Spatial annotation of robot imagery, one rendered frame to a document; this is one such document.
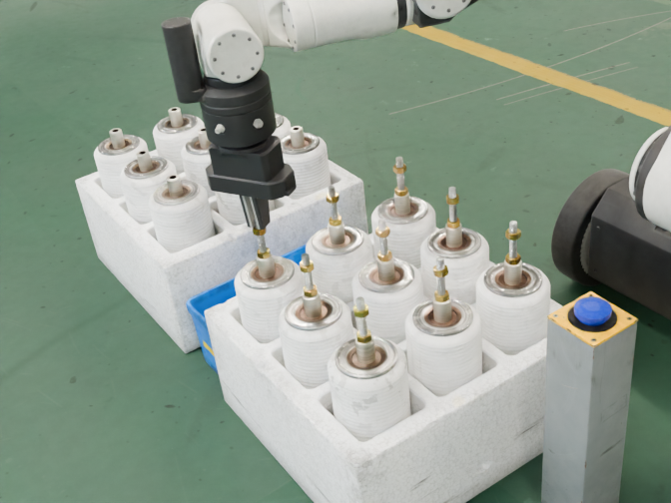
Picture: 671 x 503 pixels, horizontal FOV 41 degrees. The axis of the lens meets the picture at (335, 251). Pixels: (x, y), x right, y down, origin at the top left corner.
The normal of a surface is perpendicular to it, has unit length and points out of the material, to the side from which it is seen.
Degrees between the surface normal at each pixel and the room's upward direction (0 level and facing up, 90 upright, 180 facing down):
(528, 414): 90
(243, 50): 90
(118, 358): 0
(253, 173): 90
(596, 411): 90
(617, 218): 46
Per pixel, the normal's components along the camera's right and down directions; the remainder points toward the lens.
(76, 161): -0.11, -0.83
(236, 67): 0.30, 0.50
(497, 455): 0.55, 0.42
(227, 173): -0.43, 0.54
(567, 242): -0.80, 0.25
